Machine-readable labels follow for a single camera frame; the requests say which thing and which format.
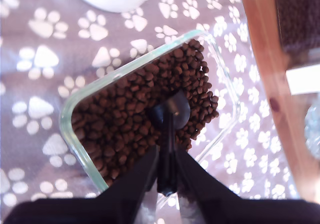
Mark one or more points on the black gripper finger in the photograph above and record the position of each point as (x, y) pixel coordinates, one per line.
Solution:
(197, 184)
(135, 184)

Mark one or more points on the black plastic measuring scoop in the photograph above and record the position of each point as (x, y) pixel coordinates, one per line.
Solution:
(175, 111)

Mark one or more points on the large brown kibble mass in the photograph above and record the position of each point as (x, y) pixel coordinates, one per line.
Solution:
(120, 113)

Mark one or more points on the rectangular clear glass container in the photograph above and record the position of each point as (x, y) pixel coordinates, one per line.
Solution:
(75, 103)

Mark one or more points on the large blue-label water bottle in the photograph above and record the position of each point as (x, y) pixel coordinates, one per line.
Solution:
(313, 131)

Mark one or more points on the grey paw-print cloth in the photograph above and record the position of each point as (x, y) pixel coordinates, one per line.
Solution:
(37, 83)

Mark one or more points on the white cardboard carton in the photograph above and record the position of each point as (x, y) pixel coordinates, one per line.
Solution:
(303, 82)

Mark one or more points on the tall clear kibble canister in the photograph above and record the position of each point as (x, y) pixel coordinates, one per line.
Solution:
(300, 21)

